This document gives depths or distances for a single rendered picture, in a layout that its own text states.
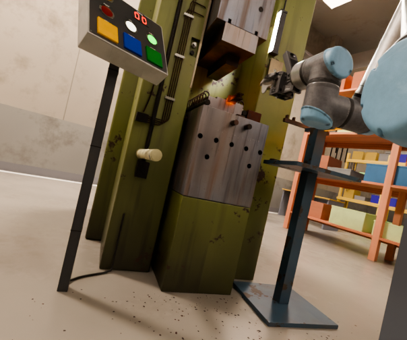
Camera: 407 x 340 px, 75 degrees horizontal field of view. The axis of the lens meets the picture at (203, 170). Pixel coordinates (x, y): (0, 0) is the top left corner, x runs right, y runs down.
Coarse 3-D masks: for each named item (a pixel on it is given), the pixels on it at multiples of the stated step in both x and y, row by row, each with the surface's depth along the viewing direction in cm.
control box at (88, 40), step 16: (80, 0) 96; (96, 0) 94; (112, 0) 100; (80, 16) 93; (96, 16) 91; (112, 16) 97; (128, 16) 104; (144, 16) 112; (80, 32) 90; (96, 32) 88; (128, 32) 101; (144, 32) 108; (160, 32) 117; (80, 48) 91; (96, 48) 92; (112, 48) 93; (144, 48) 104; (160, 48) 113; (128, 64) 101; (144, 64) 102; (160, 80) 112
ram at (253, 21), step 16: (224, 0) 132; (240, 0) 135; (256, 0) 138; (272, 0) 141; (208, 16) 147; (224, 16) 132; (240, 16) 135; (256, 16) 139; (208, 32) 147; (256, 32) 140
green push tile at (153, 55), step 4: (148, 48) 105; (148, 52) 104; (152, 52) 106; (156, 52) 108; (148, 56) 103; (152, 56) 105; (156, 56) 107; (160, 56) 109; (148, 60) 103; (152, 60) 104; (156, 60) 106; (160, 60) 108; (156, 64) 105; (160, 64) 107
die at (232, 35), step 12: (228, 24) 134; (216, 36) 142; (228, 36) 134; (240, 36) 136; (252, 36) 139; (204, 48) 160; (216, 48) 143; (228, 48) 140; (240, 48) 137; (252, 48) 139; (204, 60) 162; (216, 60) 158; (240, 60) 151
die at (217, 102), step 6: (210, 96) 133; (210, 102) 133; (216, 102) 134; (222, 102) 135; (216, 108) 134; (222, 108) 136; (228, 108) 137; (234, 108) 138; (240, 108) 139; (234, 114) 138; (240, 114) 139
